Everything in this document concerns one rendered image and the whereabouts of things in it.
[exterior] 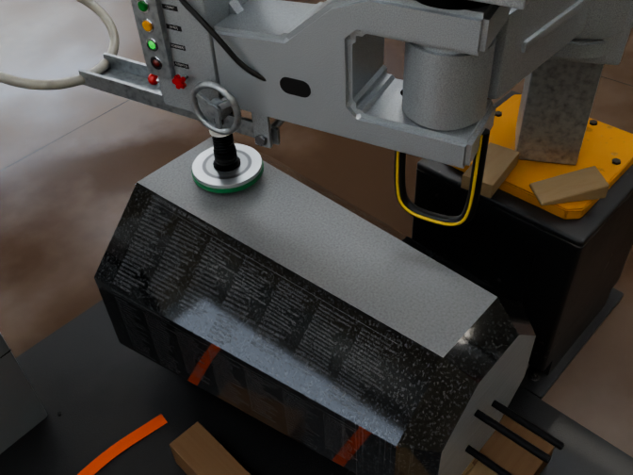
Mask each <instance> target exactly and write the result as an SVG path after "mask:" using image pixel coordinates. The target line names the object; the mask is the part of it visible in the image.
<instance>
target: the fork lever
mask: <svg viewBox="0 0 633 475"><path fill-rule="evenodd" d="M103 55H104V58H105V59H107V60H108V61H109V63H110V67H109V68H108V69H107V70H106V71H105V72H104V73H103V74H96V73H92V72H89V71H86V70H82V69H80V70H79V71H78V72H79V74H80V75H82V76H83V77H84V79H85V84H82V85H84V86H88V87H91V88H94V89H97V90H102V91H105V92H108V93H111V94H115V95H118V96H120V97H123V98H127V99H130V100H133V101H136V102H140V103H142V104H145V105H148V106H154V107H157V108H160V109H164V110H167V111H169V112H172V113H176V114H179V115H182V116H185V117H188V118H191V119H194V120H197V121H198V120H199V119H198V118H197V117H196V115H195V113H194V112H190V111H187V110H183V109H181V108H177V107H173V106H167V105H166V104H165V103H164V101H163V96H162V92H161V89H160V84H159V83H158V84H156V85H152V84H150V83H149V81H148V76H149V73H148V70H147V66H146V64H145V63H142V62H138V61H134V60H132V59H128V58H125V57H119V56H115V55H112V54H109V53H103ZM205 118H206V119H207V120H208V121H210V122H211V123H213V124H214V125H216V123H215V119H214V118H211V117H208V116H205ZM234 120H235V115H234V114H231V113H230V114H229V115H228V116H227V117H226V118H225V119H223V120H221V123H222V127H224V128H225V127H230V126H231V125H232V124H233V123H234ZM283 123H284V121H281V120H278V119H276V120H275V121H274V122H273V123H272V124H271V125H270V127H271V136H272V143H273V144H276V145H279V144H280V128H279V127H280V126H281V125H282V124H283ZM236 133H240V134H243V135H246V136H249V137H253V138H254V132H253V124H252V120H250V119H247V118H244V117H241V124H240V126H239V128H238V129H237V130H236ZM255 143H257V144H258V145H259V146H264V145H266V139H265V138H264V137H263V136H262V135H258V136H256V137H255Z"/></svg>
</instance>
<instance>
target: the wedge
mask: <svg viewBox="0 0 633 475"><path fill-rule="evenodd" d="M529 186H530V188H531V190H532V191H533V193H534V195H535V196H536V198H537V200H538V202H539V203H540V205H541V206H543V205H557V204H565V203H571V202H579V201H587V200H594V199H602V198H606V196H607V193H608V190H609V183H608V182H607V181H606V179H605V178H604V177H603V175H602V174H601V173H600V171H599V170H598V169H597V168H596V167H595V166H591V167H588V168H585V169H581V170H578V171H574V172H568V173H565V174H562V175H558V176H554V177H551V178H547V179H544V180H541V181H537V182H534V183H530V184H529Z"/></svg>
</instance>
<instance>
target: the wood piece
mask: <svg viewBox="0 0 633 475"><path fill-rule="evenodd" d="M519 153H520V152H517V151H514V150H512V149H509V148H506V147H503V146H500V145H497V144H494V143H491V142H490V143H489V144H488V149H487V155H486V160H485V167H484V173H483V178H482V185H481V191H480V195H482V196H485V197H487V198H490V199H491V198H492V196H493V195H494V194H495V192H496V191H497V190H498V189H499V187H500V186H501V185H502V183H503V182H504V181H505V180H506V178H507V177H508V176H509V174H510V173H511V172H512V170H513V169H514V168H515V167H516V165H517V162H518V157H519ZM472 164H473V163H472ZM472 164H471V166H470V167H469V168H468V169H467V170H466V171H465V173H464V174H463V177H462V183H461V188H464V189H467V190H469V184H470V177H471V171H472Z"/></svg>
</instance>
